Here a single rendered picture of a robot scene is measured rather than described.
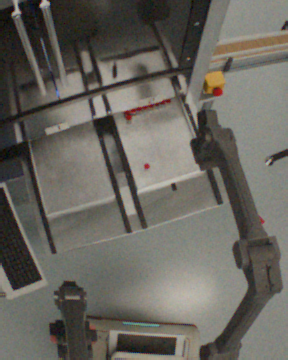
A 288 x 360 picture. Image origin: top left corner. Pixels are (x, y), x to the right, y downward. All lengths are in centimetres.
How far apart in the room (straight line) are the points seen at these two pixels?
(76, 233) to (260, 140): 146
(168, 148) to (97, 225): 38
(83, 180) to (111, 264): 92
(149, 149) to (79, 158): 26
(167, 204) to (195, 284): 96
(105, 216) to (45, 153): 33
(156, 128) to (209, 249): 102
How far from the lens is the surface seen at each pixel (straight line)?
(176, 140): 173
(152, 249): 253
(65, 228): 167
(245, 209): 110
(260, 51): 191
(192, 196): 169
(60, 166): 171
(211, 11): 119
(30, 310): 259
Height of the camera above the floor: 252
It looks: 75 degrees down
